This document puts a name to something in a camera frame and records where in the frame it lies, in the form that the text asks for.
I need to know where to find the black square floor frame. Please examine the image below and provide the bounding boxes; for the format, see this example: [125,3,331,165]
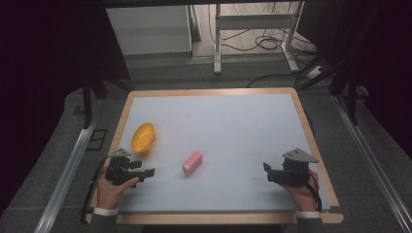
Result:
[86,128,109,151]

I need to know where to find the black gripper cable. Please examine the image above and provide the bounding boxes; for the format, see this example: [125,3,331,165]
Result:
[80,156,111,224]
[302,170,324,214]

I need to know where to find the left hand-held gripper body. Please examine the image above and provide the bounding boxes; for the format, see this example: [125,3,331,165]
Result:
[105,148,147,186]

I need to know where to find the yellow plastic soap dish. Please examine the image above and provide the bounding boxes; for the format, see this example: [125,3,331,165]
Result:
[130,121,156,155]

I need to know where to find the black metal stand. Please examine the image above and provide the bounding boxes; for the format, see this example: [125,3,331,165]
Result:
[80,76,134,130]
[295,52,365,126]

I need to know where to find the white power strip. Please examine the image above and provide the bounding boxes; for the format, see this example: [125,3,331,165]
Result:
[305,65,326,82]

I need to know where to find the white table mat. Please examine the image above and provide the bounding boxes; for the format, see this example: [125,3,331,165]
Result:
[118,92,332,214]

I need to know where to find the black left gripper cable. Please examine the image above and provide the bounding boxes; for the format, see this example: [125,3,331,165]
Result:
[80,156,111,224]

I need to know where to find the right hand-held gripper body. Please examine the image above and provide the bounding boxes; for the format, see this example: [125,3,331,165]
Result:
[271,148,321,187]

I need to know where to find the pink soap bar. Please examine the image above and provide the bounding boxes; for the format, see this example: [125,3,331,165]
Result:
[182,150,204,177]

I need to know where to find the white cabinet panel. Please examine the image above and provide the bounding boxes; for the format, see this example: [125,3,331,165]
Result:
[105,4,193,56]

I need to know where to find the black floor cables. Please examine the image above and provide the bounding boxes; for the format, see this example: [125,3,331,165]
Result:
[207,2,318,56]

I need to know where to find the person's left hand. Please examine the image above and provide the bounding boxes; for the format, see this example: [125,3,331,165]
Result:
[95,176,141,211]

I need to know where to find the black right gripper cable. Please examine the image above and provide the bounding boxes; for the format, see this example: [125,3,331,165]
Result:
[302,170,324,214]

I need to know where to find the white metal desk frame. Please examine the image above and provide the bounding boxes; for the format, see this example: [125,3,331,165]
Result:
[213,0,306,76]

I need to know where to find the person's right hand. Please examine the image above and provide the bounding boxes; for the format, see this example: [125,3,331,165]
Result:
[279,168,321,214]

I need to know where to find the aluminium rail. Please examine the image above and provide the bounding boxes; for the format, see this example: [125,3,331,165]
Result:
[331,94,412,233]
[33,116,100,233]

